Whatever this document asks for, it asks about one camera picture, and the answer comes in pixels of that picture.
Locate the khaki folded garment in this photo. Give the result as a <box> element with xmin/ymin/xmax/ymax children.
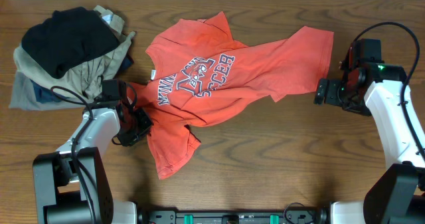
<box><xmin>13</xmin><ymin>5</ymin><xmax>135</xmax><ymax>99</ymax></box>

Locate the grey folded garment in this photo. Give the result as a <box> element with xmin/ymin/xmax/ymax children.
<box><xmin>9</xmin><ymin>71</ymin><xmax>102</xmax><ymax>111</ymax></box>

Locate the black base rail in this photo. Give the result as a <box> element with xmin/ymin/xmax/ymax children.
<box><xmin>138</xmin><ymin>203</ymin><xmax>331</xmax><ymax>224</ymax></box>

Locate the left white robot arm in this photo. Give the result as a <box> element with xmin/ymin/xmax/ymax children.
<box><xmin>33</xmin><ymin>100</ymin><xmax>153</xmax><ymax>223</ymax></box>

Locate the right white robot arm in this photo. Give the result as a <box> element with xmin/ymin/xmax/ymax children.
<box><xmin>314</xmin><ymin>63</ymin><xmax>424</xmax><ymax>223</ymax></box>

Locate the orange printed t-shirt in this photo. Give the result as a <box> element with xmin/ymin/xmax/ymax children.
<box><xmin>127</xmin><ymin>13</ymin><xmax>334</xmax><ymax>179</ymax></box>

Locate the black folded garment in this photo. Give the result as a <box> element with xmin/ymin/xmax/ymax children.
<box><xmin>21</xmin><ymin>7</ymin><xmax>120</xmax><ymax>79</ymax></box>

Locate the navy blue folded garment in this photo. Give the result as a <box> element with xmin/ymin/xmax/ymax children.
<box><xmin>31</xmin><ymin>80</ymin><xmax>68</xmax><ymax>104</ymax></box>

